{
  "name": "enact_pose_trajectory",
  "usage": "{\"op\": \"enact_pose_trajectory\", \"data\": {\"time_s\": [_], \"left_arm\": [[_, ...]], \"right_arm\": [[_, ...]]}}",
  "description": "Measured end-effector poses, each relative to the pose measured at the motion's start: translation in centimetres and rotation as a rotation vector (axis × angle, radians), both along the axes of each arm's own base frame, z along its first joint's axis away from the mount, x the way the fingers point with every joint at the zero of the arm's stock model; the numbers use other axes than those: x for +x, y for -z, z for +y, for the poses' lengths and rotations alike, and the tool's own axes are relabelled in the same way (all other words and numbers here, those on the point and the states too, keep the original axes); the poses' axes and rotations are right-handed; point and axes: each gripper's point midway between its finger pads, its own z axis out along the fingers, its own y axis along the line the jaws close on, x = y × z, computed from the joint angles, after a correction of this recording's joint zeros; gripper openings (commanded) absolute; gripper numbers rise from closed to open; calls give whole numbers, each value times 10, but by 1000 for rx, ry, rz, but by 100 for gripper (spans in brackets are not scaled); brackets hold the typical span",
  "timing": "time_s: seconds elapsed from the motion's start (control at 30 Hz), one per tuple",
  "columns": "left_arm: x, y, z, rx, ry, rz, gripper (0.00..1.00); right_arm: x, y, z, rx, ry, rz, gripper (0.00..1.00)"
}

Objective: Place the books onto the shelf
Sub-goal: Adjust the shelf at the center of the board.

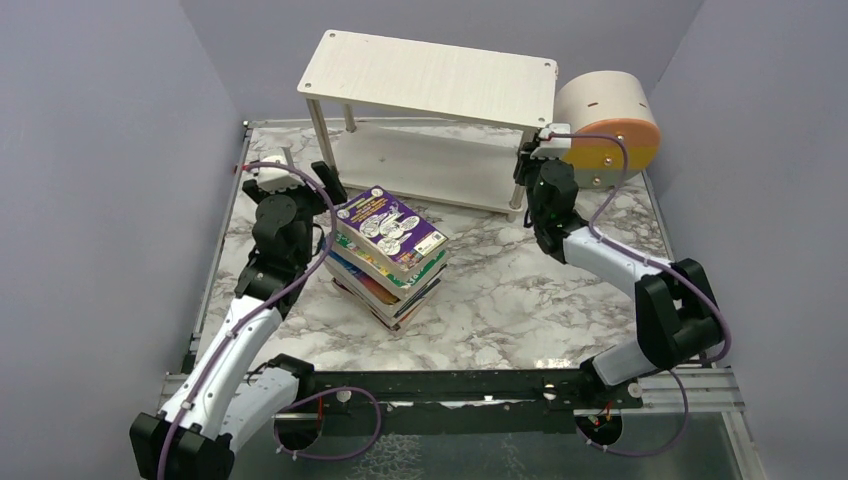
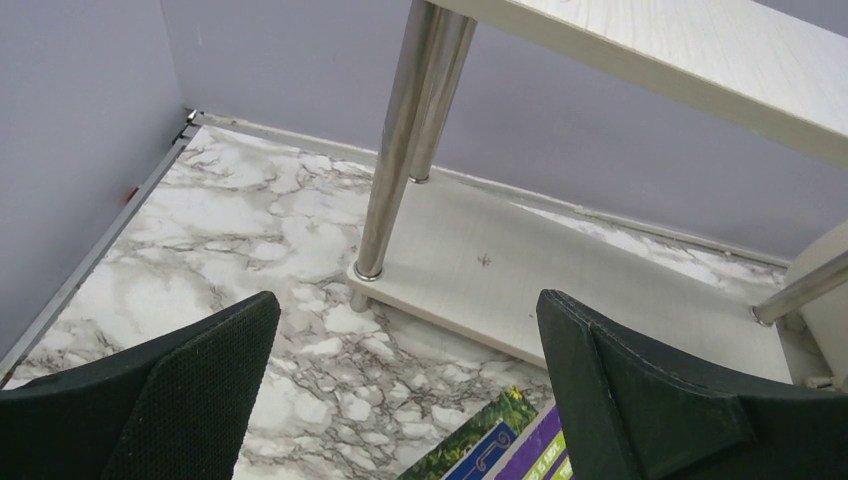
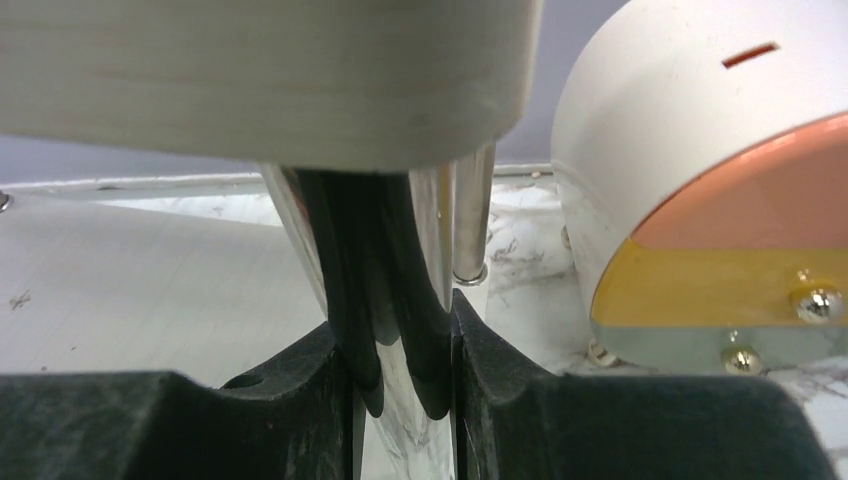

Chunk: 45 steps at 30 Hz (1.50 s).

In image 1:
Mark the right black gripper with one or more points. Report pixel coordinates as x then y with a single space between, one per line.
525 168

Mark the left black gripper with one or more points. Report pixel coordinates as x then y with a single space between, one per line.
317 192

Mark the purple cartoon book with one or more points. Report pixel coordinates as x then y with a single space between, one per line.
398 238

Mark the green 104-storey treehouse book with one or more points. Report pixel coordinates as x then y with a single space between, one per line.
395 283

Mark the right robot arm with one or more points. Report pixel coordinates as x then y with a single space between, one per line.
676 314

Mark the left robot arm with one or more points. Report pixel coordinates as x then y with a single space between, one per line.
188 438

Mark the red bottom books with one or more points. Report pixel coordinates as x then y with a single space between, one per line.
392 311

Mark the round wooden drawer box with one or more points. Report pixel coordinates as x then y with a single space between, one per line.
611 103

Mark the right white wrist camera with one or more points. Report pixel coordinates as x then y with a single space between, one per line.
552 142

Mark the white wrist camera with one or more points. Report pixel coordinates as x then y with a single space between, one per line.
552 142
271 179

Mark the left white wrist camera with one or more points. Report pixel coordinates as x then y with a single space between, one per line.
271 179

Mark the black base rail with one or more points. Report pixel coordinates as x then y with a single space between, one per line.
302 403

